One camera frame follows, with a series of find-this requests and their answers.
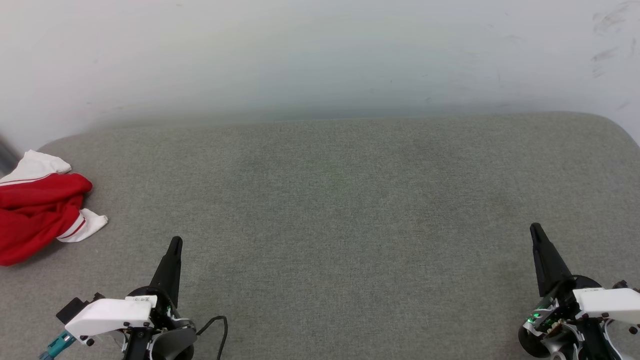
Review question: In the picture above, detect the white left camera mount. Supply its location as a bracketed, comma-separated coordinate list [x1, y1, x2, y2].
[65, 295, 158, 347]

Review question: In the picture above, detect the teal left camera connector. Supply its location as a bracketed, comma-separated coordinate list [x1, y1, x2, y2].
[39, 331, 77, 360]

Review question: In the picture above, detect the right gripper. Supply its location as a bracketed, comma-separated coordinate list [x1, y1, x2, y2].
[518, 223, 636, 360]

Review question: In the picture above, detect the red and white shirt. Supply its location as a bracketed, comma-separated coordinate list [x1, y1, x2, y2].
[0, 149, 109, 267]

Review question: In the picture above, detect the thin black left cable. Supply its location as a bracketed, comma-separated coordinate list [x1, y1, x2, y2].
[196, 315, 229, 360]

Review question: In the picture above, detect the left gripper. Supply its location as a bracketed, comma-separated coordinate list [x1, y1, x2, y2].
[122, 236, 198, 360]

